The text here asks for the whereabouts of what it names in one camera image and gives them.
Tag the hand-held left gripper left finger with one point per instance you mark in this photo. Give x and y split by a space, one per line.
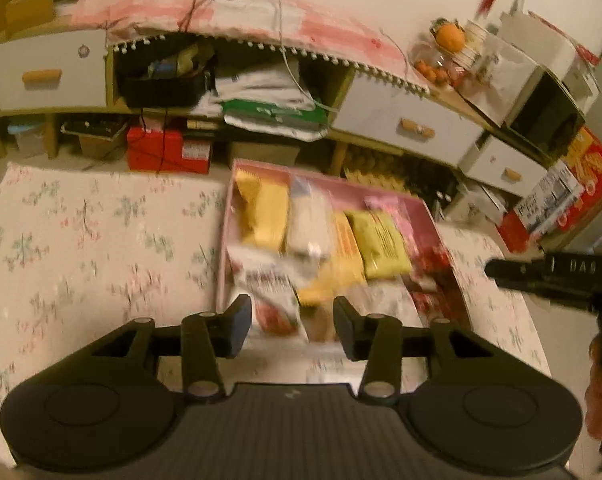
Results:
237 325

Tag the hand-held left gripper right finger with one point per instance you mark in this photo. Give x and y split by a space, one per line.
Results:
345 330

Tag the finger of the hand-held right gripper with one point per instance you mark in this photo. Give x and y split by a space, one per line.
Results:
518 269
551 292

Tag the golden brown snack bar packet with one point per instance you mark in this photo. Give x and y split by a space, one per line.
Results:
346 252

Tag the dark red snack packet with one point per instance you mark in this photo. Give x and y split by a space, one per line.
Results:
431 270

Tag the yellow packet with blue mark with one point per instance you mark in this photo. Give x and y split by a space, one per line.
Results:
381 245

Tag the pink cardboard box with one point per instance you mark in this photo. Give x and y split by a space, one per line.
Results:
431 220

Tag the clear packet of white snack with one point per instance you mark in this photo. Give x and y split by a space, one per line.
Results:
307 220

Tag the large yellow snack packet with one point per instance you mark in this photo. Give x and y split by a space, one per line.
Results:
261 210

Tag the clear packet of pink snack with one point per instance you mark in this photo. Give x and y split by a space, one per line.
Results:
387 207

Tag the person's right hand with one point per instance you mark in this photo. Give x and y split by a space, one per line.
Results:
598 405

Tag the colourful printed carton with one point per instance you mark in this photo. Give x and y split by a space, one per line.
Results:
541 205

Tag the small white drawer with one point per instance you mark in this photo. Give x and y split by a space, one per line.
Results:
503 167

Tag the yellow and red box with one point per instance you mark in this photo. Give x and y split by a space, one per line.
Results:
591 170

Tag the black microwave oven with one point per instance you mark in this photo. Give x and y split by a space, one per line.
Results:
551 112

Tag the floral tablecloth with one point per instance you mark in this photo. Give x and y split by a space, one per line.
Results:
91 240

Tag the wide white drawer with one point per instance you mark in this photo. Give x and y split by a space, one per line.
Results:
46 67
406 120

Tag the wooden cabinet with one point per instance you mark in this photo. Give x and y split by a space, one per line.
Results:
341 140

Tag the white floral paper bag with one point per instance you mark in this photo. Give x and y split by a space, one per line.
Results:
503 75

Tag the glass bowl of small oranges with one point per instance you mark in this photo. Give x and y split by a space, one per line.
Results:
438 67

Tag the stack of papers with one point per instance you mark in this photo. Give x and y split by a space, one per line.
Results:
266 105

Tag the white box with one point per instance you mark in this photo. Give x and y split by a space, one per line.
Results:
541 40

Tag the stack of paper cups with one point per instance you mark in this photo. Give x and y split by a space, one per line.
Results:
476 42

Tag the black tray on cardboard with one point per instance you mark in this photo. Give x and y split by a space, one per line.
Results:
96 132

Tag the large orange fruit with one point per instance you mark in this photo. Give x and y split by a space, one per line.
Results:
451 37

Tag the black basket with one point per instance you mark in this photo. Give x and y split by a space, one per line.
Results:
161 85

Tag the clear plastic storage box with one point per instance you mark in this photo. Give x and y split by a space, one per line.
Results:
27 140

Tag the pink patterned cloth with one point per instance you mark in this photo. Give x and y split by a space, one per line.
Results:
251 15

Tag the small wooden box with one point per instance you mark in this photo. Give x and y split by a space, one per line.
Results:
28 12

